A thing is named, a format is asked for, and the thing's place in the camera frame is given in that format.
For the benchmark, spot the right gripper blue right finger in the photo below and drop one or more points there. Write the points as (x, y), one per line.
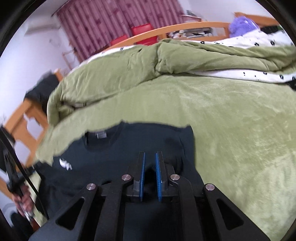
(207, 214)

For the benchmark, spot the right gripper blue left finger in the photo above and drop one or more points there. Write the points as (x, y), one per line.
(97, 212)

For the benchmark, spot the black long-sleeve sweatshirt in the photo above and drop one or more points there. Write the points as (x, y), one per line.
(103, 156)

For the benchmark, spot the person's left hand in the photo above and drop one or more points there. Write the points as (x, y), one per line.
(24, 203)

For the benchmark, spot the black jacket on headboard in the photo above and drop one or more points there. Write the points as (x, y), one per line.
(41, 92)

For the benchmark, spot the green fleece bed sheet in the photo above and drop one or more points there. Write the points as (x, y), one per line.
(244, 137)

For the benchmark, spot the green quilt with floral lining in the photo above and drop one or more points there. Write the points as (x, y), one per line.
(255, 56)

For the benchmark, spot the wooden coat rack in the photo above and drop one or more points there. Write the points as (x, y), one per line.
(70, 58)

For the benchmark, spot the white air conditioner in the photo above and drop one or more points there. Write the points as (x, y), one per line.
(37, 27)

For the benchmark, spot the red chair left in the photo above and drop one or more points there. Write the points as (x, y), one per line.
(118, 40)

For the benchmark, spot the maroon patterned curtain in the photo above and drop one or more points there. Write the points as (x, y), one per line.
(91, 25)

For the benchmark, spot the purple plush toy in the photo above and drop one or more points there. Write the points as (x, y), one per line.
(241, 25)

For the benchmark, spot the clutter on desk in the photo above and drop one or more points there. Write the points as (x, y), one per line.
(189, 17)

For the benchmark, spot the wooden bed frame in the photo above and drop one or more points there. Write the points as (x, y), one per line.
(17, 125)

